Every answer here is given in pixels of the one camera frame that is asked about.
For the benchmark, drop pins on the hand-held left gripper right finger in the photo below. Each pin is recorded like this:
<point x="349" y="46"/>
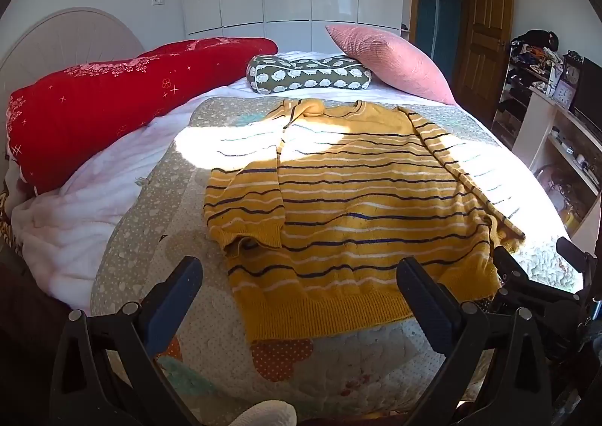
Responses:
<point x="431" y="313"/>

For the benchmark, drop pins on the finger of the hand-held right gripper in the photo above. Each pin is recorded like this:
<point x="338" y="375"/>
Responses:
<point x="510" y="273"/>
<point x="576" y="254"/>

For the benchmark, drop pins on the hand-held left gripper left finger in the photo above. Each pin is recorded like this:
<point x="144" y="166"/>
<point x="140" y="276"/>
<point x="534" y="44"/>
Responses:
<point x="173" y="306"/>

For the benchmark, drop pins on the yellow striped knit sweater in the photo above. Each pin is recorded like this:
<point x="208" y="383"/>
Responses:
<point x="352" y="219"/>

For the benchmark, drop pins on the pile of dark clothes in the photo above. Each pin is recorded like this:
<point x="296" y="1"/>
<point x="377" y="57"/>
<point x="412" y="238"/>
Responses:
<point x="534" y="50"/>

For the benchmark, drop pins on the dotted patchwork quilt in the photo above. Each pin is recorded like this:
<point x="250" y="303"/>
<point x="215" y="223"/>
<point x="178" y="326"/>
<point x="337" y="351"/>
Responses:
<point x="197" y="266"/>

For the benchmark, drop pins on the white shelf unit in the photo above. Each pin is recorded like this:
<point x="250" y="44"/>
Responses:
<point x="545" y="125"/>

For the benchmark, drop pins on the white ribbed object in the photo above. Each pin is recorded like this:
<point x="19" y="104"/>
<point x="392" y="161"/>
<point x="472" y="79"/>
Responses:
<point x="270" y="414"/>

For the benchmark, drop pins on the pink alarm clock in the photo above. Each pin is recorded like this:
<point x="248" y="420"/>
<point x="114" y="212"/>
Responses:
<point x="563" y="92"/>

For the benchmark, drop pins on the black television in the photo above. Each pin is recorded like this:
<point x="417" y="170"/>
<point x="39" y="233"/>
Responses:
<point x="590" y="90"/>

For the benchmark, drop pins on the long red pillow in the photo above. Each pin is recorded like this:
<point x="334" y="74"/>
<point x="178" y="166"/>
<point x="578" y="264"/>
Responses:
<point x="108" y="101"/>

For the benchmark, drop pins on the pink square pillow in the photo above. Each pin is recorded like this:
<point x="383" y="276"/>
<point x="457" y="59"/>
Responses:
<point x="395" y="59"/>

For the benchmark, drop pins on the brown wooden door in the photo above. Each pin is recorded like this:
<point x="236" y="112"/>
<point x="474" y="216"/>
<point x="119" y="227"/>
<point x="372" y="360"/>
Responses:
<point x="487" y="26"/>

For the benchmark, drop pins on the green hedgehog print pillow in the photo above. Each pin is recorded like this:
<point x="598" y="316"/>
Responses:
<point x="305" y="73"/>

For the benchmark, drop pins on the white bed headboard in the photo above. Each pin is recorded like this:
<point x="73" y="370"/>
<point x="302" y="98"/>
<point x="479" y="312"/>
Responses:
<point x="61" y="38"/>

